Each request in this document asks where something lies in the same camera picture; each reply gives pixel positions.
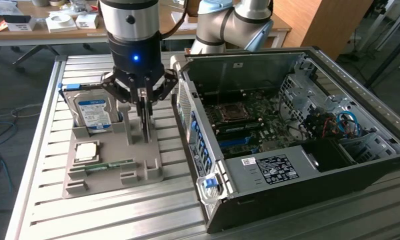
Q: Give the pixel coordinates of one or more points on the white box with round hole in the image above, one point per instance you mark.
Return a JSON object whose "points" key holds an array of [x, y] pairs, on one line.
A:
{"points": [[61, 23]]}

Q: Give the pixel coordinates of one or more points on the black green graphics card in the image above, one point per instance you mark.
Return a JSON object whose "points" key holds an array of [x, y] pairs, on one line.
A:
{"points": [[147, 130]]}

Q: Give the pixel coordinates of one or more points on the blue expansion slot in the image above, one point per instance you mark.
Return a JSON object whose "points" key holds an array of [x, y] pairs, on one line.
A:
{"points": [[235, 142]]}

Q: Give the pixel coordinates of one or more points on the beige tape roll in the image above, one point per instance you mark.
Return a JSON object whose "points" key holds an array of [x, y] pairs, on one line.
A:
{"points": [[56, 2]]}

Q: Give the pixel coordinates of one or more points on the green RAM stick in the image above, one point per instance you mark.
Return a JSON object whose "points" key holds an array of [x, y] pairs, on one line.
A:
{"points": [[113, 165]]}

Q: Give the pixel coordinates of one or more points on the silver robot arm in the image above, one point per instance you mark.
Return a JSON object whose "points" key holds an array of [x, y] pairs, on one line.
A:
{"points": [[136, 20]]}

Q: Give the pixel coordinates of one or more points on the open black PC case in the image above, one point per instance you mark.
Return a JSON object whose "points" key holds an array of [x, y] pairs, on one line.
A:
{"points": [[287, 205]]}

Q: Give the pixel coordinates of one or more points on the black and white box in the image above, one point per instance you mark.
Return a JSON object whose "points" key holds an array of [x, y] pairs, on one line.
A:
{"points": [[20, 23]]}

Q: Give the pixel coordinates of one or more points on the black metal pole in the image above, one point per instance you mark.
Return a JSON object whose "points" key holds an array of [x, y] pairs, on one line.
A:
{"points": [[387, 61]]}

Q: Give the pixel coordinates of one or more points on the grey cup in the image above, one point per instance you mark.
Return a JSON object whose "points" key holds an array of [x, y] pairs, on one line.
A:
{"points": [[40, 2]]}

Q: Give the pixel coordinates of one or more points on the hard disk with blue carrier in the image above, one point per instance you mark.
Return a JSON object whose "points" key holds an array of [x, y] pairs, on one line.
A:
{"points": [[93, 112]]}

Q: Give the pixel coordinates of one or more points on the grey power supply unit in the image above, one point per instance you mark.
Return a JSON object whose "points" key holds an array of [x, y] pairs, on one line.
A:
{"points": [[274, 170]]}

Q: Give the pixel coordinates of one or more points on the black installed RAM stick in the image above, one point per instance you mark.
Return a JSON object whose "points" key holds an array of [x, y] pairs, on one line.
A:
{"points": [[240, 127]]}

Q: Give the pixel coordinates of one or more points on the grey plastic parts rack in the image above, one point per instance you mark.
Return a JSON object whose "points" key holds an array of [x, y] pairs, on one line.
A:
{"points": [[113, 180]]}

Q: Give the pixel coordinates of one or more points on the silver CPU chip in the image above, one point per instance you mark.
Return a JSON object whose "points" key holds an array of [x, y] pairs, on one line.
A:
{"points": [[87, 152]]}

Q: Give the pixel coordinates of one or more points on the wooden desk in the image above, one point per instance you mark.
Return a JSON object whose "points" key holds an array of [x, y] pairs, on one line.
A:
{"points": [[280, 25], [36, 36]]}

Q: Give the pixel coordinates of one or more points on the blue case release latch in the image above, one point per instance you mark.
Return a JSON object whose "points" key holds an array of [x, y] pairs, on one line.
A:
{"points": [[210, 182]]}

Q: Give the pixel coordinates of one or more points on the green motherboard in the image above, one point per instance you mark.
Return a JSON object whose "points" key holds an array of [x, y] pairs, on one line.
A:
{"points": [[270, 132]]}

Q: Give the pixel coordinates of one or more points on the metal CPU socket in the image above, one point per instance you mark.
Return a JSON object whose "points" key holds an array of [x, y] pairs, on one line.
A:
{"points": [[234, 111]]}

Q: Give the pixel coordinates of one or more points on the small white box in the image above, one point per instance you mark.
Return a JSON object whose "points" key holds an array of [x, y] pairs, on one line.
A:
{"points": [[87, 22]]}

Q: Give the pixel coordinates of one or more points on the silver disk bay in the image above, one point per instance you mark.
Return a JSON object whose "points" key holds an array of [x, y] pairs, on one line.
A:
{"points": [[370, 147]]}

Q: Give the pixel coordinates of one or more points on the white paper stack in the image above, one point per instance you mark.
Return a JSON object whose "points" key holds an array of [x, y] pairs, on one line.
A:
{"points": [[190, 25]]}

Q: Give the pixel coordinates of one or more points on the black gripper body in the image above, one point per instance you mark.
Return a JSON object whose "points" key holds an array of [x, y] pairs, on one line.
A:
{"points": [[135, 50]]}

